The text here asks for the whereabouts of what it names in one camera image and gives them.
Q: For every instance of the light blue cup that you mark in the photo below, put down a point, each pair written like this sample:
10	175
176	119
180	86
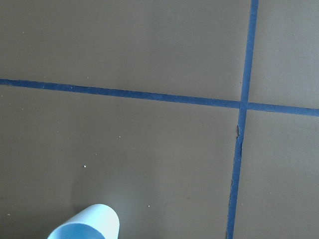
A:
97	221

